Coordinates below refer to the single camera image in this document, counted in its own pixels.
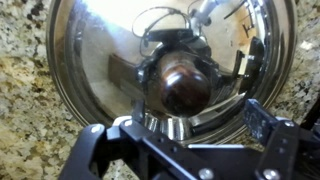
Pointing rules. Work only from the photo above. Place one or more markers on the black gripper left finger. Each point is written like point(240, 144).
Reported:
point(150, 155)

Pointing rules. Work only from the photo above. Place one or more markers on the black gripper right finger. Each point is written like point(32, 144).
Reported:
point(290, 151)

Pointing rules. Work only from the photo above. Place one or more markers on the steel lid with wooden knob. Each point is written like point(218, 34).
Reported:
point(184, 68)

